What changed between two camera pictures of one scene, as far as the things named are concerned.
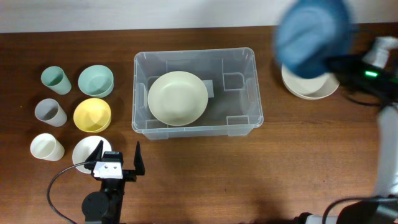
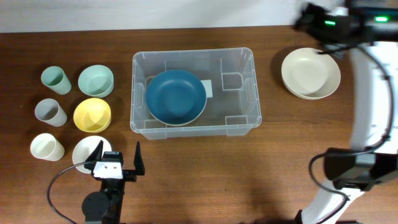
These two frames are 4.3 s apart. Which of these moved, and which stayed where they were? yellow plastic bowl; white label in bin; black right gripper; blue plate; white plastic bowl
Moved: black right gripper; blue plate
Stayed: yellow plastic bowl; white plastic bowl; white label in bin
